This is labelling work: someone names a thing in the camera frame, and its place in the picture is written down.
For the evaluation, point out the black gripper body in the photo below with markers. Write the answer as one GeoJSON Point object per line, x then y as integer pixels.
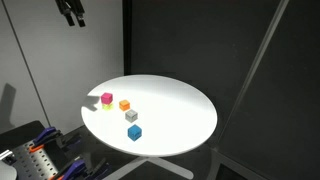
{"type": "Point", "coordinates": [70, 6]}

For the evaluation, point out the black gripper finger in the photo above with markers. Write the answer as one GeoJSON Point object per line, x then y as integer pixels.
{"type": "Point", "coordinates": [70, 20]}
{"type": "Point", "coordinates": [80, 20]}

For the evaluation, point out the pink block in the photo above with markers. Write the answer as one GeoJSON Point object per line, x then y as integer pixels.
{"type": "Point", "coordinates": [106, 98]}

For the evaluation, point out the orange block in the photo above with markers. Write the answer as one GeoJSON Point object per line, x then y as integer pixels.
{"type": "Point", "coordinates": [124, 105]}

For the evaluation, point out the grey block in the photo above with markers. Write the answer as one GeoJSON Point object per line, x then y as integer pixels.
{"type": "Point", "coordinates": [131, 115]}

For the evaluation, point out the blue block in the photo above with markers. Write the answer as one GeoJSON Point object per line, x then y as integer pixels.
{"type": "Point", "coordinates": [134, 132]}

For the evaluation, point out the purple spring clamp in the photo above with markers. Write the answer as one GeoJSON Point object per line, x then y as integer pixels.
{"type": "Point", "coordinates": [45, 136]}
{"type": "Point", "coordinates": [75, 166]}

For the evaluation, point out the round white table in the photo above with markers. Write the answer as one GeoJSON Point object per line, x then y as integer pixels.
{"type": "Point", "coordinates": [173, 110]}

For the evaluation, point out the perforated metal breadboard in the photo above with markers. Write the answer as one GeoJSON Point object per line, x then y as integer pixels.
{"type": "Point", "coordinates": [33, 161]}

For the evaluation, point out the white rounded object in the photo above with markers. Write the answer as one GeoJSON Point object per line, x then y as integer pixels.
{"type": "Point", "coordinates": [6, 171]}

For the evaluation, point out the grey diagonal metal pole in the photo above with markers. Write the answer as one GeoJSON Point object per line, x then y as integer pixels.
{"type": "Point", "coordinates": [253, 70]}

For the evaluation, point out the black vertical frame post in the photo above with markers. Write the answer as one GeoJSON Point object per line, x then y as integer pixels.
{"type": "Point", "coordinates": [127, 36]}

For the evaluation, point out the small metal bracket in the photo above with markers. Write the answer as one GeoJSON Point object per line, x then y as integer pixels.
{"type": "Point", "coordinates": [6, 156]}

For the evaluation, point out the grey metal frame rail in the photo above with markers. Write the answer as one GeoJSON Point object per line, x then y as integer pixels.
{"type": "Point", "coordinates": [230, 163]}

